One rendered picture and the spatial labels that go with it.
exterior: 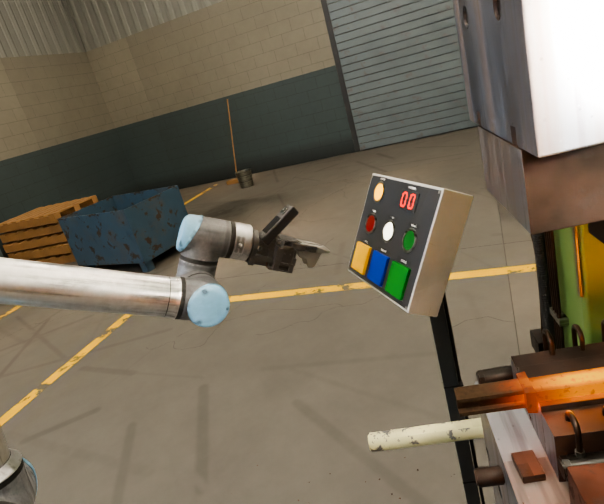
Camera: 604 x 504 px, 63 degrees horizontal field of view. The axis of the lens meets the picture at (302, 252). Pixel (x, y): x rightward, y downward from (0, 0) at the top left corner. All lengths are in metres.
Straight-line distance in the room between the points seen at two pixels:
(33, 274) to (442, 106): 7.94
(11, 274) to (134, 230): 4.38
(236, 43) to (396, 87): 2.92
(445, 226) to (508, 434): 0.45
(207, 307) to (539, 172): 0.69
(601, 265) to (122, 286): 0.85
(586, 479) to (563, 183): 0.35
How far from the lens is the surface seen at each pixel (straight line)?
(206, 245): 1.14
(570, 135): 0.51
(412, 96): 8.60
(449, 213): 1.09
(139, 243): 5.39
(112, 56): 10.77
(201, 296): 1.02
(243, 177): 8.37
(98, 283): 1.01
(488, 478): 0.85
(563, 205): 0.59
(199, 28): 9.71
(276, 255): 1.19
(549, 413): 0.77
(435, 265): 1.10
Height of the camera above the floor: 1.49
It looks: 19 degrees down
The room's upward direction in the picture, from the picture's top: 16 degrees counter-clockwise
